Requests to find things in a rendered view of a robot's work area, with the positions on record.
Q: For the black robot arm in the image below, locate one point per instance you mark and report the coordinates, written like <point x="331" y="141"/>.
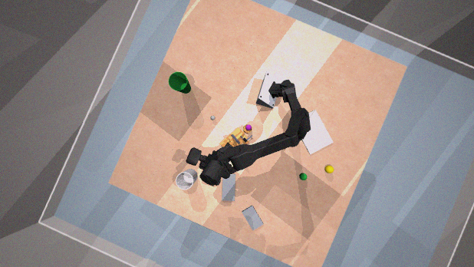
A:
<point x="244" y="155"/>

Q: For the yellow ball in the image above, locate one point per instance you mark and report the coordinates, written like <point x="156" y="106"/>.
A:
<point x="329" y="169"/>

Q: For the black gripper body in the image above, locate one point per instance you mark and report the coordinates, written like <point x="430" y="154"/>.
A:
<point x="195" y="156"/>

